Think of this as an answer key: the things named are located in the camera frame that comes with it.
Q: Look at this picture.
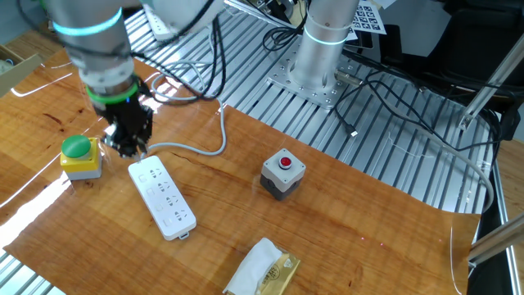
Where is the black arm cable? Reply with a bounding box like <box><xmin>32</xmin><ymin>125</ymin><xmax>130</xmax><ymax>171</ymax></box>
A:
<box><xmin>130</xmin><ymin>11</ymin><xmax>228</xmax><ymax>106</ymax></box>

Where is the cardboard box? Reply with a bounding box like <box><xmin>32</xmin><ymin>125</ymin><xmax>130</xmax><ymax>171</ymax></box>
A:
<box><xmin>0</xmin><ymin>43</ymin><xmax>44</xmax><ymax>99</ymax></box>

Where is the spare white power strip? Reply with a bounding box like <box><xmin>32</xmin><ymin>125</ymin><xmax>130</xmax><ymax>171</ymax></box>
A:
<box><xmin>141</xmin><ymin>3</ymin><xmax>181</xmax><ymax>42</ymax></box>

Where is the gold tissue pack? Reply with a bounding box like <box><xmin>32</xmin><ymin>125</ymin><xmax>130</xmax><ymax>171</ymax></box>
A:
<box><xmin>222</xmin><ymin>237</ymin><xmax>301</xmax><ymax>295</ymax></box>

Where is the brown wood-pattern mat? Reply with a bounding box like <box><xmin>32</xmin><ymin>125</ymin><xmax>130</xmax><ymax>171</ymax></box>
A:
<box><xmin>0</xmin><ymin>22</ymin><xmax>482</xmax><ymax>295</ymax></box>

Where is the white four-socket power strip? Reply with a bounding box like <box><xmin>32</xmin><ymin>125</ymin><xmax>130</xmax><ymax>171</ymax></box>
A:
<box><xmin>127</xmin><ymin>154</ymin><xmax>198</xmax><ymax>242</ymax></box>

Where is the aluminium frame profile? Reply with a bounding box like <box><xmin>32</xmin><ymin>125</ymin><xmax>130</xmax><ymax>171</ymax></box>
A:
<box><xmin>466</xmin><ymin>212</ymin><xmax>524</xmax><ymax>267</ymax></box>
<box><xmin>458</xmin><ymin>32</ymin><xmax>524</xmax><ymax>132</ymax></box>

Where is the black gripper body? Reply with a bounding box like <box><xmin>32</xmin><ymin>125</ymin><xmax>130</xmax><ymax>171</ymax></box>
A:
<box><xmin>92</xmin><ymin>92</ymin><xmax>155</xmax><ymax>145</ymax></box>

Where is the thick grey cable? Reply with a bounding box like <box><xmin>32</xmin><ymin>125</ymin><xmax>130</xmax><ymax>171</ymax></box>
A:
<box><xmin>335</xmin><ymin>69</ymin><xmax>496</xmax><ymax>214</ymax></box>

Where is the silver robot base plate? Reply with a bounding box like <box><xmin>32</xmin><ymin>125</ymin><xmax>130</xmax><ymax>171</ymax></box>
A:
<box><xmin>265</xmin><ymin>34</ymin><xmax>357</xmax><ymax>111</ymax></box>

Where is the red button grey box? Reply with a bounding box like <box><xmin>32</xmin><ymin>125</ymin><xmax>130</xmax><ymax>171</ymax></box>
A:
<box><xmin>260</xmin><ymin>147</ymin><xmax>307</xmax><ymax>202</ymax></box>

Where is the black chair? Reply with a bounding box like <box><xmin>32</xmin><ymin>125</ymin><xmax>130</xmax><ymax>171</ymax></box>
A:
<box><xmin>380</xmin><ymin>0</ymin><xmax>524</xmax><ymax>95</ymax></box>

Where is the black usb cable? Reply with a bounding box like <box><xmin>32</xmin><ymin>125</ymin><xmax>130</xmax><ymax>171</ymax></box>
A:
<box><xmin>333</xmin><ymin>77</ymin><xmax>503</xmax><ymax>152</ymax></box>

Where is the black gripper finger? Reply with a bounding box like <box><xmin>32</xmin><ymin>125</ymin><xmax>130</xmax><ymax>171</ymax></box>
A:
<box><xmin>133</xmin><ymin>129</ymin><xmax>152</xmax><ymax>161</ymax></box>
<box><xmin>103</xmin><ymin>128</ymin><xmax>137</xmax><ymax>160</ymax></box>

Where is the black marker calibration sheet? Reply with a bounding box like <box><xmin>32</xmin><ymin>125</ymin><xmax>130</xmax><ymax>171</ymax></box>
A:
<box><xmin>347</xmin><ymin>0</ymin><xmax>388</xmax><ymax>42</ymax></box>

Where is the green button yellow box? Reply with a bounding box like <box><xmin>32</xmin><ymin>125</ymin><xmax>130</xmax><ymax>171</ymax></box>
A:
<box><xmin>60</xmin><ymin>134</ymin><xmax>103</xmax><ymax>181</ymax></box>

